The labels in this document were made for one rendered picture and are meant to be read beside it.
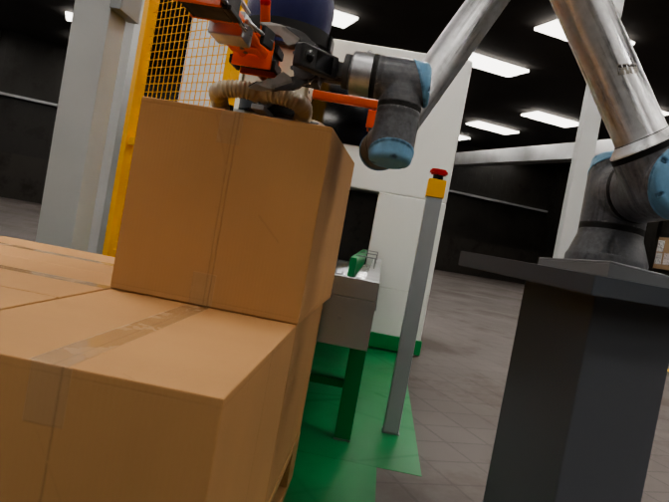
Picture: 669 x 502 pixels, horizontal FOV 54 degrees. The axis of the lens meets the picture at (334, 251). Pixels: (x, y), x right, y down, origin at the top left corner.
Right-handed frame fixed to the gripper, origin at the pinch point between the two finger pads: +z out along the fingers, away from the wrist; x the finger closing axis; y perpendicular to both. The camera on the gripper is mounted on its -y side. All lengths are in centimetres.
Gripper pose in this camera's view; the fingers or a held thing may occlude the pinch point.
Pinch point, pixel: (254, 54)
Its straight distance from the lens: 141.6
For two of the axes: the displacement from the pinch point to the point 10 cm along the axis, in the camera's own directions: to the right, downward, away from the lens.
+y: 0.9, -0.2, 10.0
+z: -9.8, -1.8, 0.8
